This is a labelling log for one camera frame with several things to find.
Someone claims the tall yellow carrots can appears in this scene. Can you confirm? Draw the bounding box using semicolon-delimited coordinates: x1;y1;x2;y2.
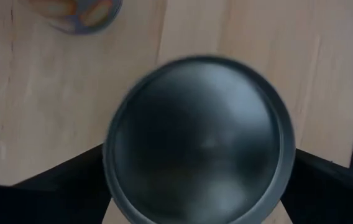
101;55;296;224

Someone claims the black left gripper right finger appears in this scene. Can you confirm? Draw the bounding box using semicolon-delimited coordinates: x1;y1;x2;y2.
280;149;353;224

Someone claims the tall blue peaches can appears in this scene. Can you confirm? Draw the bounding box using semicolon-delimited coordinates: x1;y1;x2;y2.
27;0;124;35

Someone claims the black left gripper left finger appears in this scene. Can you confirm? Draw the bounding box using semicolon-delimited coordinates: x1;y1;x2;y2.
0;143;112;224

